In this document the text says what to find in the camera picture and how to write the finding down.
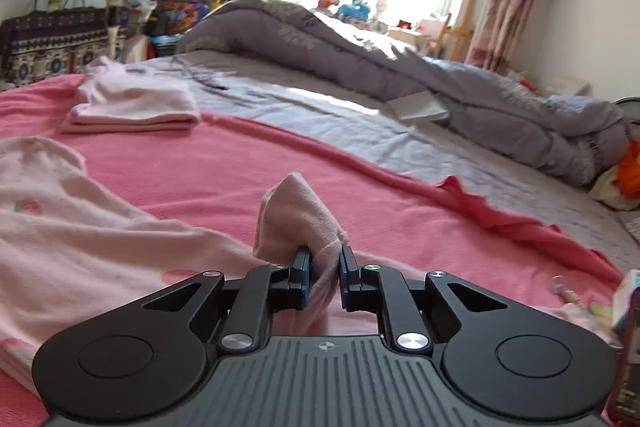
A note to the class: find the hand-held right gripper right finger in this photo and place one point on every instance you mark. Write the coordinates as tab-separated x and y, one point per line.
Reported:
345	282

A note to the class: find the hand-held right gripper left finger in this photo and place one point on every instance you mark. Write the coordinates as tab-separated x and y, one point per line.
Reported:
304	287

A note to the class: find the pink strawberry pajama top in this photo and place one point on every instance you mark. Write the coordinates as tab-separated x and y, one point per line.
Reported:
75	247

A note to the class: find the pink strawberry pajama pants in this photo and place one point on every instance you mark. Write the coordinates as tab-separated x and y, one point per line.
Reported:
135	102

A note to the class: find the pink fleece blanket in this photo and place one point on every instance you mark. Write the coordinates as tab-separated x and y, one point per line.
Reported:
200	167

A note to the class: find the white book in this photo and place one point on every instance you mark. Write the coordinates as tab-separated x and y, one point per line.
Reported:
417	108

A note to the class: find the grey floral quilt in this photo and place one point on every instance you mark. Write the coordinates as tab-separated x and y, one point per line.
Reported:
400	72

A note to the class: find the blue plush toy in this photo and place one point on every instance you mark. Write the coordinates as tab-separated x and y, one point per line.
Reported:
355	9

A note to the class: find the cream jacket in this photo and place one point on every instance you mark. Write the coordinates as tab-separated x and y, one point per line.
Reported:
607	194

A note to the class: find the red plush toy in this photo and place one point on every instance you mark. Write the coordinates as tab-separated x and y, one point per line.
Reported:
327	3

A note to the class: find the teal wipes packet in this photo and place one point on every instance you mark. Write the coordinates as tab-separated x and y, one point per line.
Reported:
162	40

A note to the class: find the grey patterned pillow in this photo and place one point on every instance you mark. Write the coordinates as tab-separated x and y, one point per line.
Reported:
631	227

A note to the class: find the cream box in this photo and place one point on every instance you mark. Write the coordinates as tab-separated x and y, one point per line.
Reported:
567	87

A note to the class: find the dark maroon case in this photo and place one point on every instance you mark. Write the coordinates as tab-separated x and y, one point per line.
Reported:
627	372

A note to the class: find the colourful cartoon box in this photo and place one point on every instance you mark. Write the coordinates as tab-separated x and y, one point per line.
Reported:
177	17

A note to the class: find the orange cloth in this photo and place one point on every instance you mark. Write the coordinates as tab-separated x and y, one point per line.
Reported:
631	177

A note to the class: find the dark bed headboard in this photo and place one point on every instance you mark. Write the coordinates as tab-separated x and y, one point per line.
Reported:
629	107

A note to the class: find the white ribbed post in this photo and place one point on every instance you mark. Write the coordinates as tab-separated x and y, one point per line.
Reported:
115	42

